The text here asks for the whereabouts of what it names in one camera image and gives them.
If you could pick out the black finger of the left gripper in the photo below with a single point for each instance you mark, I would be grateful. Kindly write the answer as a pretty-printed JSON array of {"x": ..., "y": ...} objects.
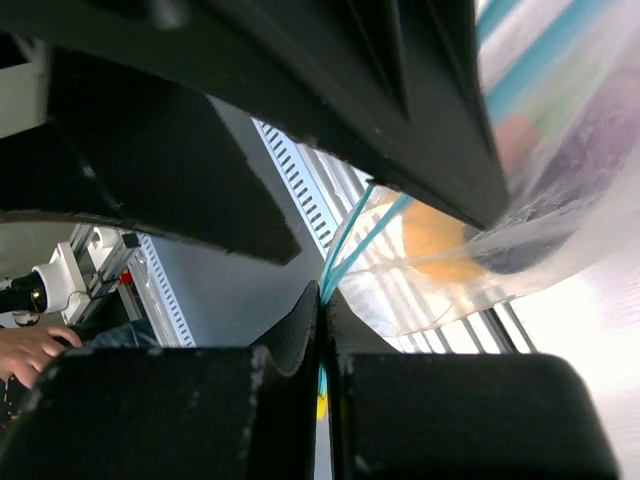
[
  {"x": 391, "y": 87},
  {"x": 127, "y": 149}
]

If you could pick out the peach coloured egg toy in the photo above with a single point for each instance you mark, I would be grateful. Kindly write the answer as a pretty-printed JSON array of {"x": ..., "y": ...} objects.
[{"x": 515, "y": 137}]

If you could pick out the aluminium mounting rail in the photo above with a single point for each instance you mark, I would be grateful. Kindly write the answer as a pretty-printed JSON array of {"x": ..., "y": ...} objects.
[{"x": 401, "y": 314}]

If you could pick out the white slotted cable duct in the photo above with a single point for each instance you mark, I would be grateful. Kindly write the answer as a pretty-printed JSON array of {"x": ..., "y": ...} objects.
[{"x": 298, "y": 180}]

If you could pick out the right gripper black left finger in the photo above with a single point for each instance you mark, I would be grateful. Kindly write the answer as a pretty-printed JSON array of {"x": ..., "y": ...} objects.
[{"x": 175, "y": 413}]

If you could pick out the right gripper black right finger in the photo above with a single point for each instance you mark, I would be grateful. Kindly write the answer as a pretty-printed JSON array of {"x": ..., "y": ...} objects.
[{"x": 455, "y": 416}]

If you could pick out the yellow toy lemon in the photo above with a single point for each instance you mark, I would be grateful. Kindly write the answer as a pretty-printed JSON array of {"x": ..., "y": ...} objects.
[{"x": 432, "y": 246}]

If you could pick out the purple toy eggplant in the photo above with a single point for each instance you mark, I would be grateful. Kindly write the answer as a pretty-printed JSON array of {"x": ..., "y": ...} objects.
[{"x": 579, "y": 173}]

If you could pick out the clear zip top bag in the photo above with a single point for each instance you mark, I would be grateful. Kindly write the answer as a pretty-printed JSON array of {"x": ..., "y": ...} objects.
[{"x": 544, "y": 60}]

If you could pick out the person's bare hand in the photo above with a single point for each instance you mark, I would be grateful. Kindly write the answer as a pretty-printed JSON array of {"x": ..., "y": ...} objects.
[{"x": 25, "y": 352}]

